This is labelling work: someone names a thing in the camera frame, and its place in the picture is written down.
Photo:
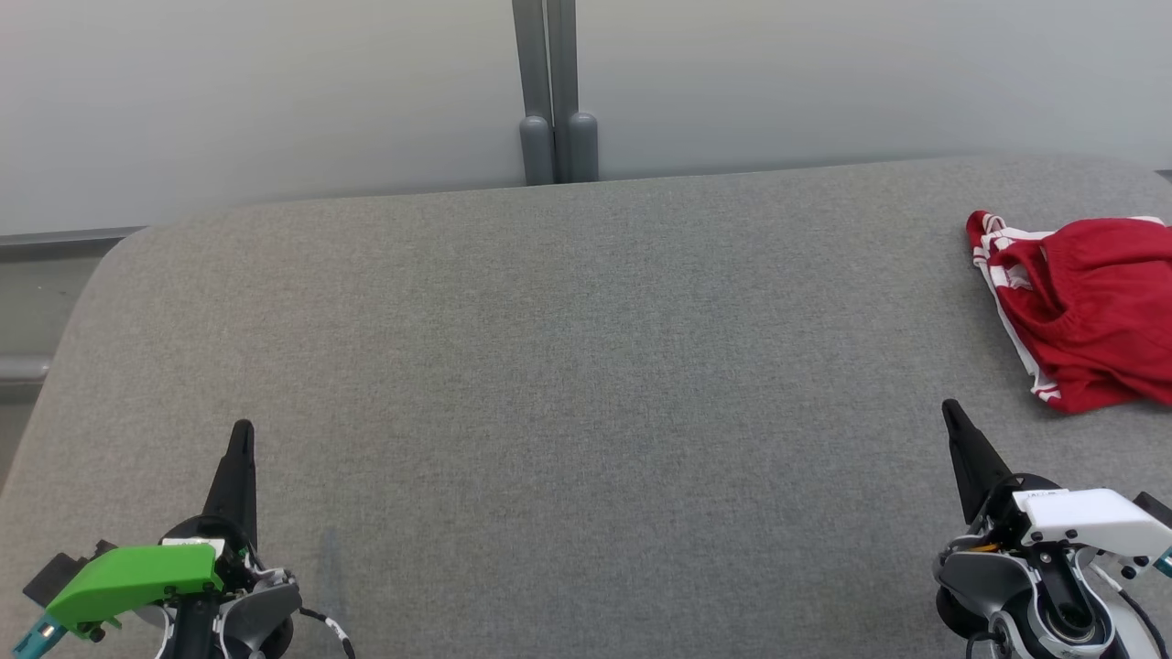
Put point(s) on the grey wall baseboard rail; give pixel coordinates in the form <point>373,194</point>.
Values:
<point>55,240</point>

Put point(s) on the grey metal partition post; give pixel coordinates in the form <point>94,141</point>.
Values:
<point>577,91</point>
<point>533,91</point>

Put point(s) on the grey bent metal post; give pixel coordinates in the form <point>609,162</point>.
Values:
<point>20,369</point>

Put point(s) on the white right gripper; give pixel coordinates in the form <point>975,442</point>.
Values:
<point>1090,517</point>

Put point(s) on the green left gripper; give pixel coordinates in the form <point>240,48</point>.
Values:
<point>137,581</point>

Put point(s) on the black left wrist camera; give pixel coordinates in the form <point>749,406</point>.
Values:
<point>59,572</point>

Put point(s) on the red white number 23 jersey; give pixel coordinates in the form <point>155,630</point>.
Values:
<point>1007,279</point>

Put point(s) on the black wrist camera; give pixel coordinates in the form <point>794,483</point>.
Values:
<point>1155,508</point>
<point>59,572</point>

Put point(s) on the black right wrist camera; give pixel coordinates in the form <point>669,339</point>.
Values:
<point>1155,508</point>

